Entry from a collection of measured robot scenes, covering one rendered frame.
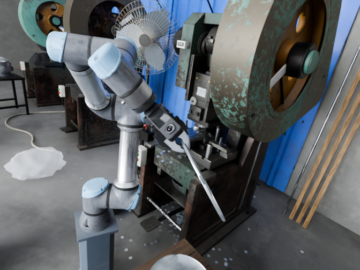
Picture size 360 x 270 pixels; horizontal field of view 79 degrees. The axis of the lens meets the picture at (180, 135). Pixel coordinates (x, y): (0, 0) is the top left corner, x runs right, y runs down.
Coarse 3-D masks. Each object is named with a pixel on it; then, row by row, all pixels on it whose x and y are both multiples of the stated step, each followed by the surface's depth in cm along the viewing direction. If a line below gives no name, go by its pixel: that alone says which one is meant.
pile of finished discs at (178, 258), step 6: (162, 258) 105; (168, 258) 106; (174, 258) 107; (180, 258) 106; (186, 258) 107; (192, 258) 107; (156, 264) 102; (162, 264) 102; (168, 264) 103; (174, 264) 103; (180, 264) 104; (186, 264) 104; (192, 264) 104; (198, 264) 105
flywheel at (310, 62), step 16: (320, 0) 101; (304, 16) 105; (320, 16) 109; (288, 32) 98; (304, 32) 110; (320, 32) 114; (288, 48) 97; (304, 48) 93; (320, 48) 121; (288, 64) 97; (304, 64) 95; (272, 80) 95; (288, 80) 119; (304, 80) 126; (272, 96) 113; (288, 96) 126
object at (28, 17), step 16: (32, 0) 296; (48, 0) 309; (64, 0) 322; (32, 16) 303; (48, 16) 320; (32, 32) 309; (48, 32) 329; (32, 64) 362; (48, 64) 359; (64, 64) 379; (32, 80) 389; (48, 80) 365; (64, 80) 383; (32, 96) 398; (48, 96) 374
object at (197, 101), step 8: (200, 72) 138; (208, 72) 134; (200, 80) 134; (208, 80) 130; (200, 88) 135; (192, 96) 141; (200, 96) 136; (192, 104) 140; (200, 104) 137; (192, 112) 139; (200, 112) 135; (208, 112) 136; (200, 120) 137; (208, 120) 139; (216, 120) 145
